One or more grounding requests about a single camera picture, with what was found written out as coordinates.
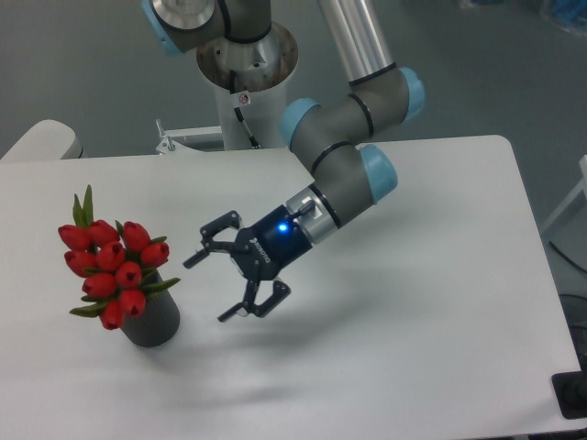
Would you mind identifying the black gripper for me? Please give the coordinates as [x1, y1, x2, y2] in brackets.
[183, 205, 312, 322]

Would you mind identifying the red tulip bouquet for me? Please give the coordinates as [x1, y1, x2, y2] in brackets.
[58, 185, 180, 331]

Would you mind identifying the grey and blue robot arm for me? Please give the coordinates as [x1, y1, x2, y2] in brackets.
[141, 1, 426, 319]

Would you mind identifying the dark grey ribbed vase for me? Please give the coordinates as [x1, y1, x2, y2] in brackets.
[121, 289, 181, 348]

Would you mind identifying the white chair armrest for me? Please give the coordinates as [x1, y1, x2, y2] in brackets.
[1, 119, 86, 163]

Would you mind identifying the black device at table edge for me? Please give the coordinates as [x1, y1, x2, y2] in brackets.
[551, 371, 586, 420]

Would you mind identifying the blue plastic bag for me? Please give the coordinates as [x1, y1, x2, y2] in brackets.
[543, 0, 586, 35]

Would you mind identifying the black pedestal cable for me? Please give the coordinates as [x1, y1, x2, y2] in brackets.
[227, 69, 262, 150]

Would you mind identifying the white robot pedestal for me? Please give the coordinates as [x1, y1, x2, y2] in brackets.
[154, 22, 300, 155]

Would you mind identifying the white furniture frame right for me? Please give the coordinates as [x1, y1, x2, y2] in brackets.
[539, 156, 586, 241]

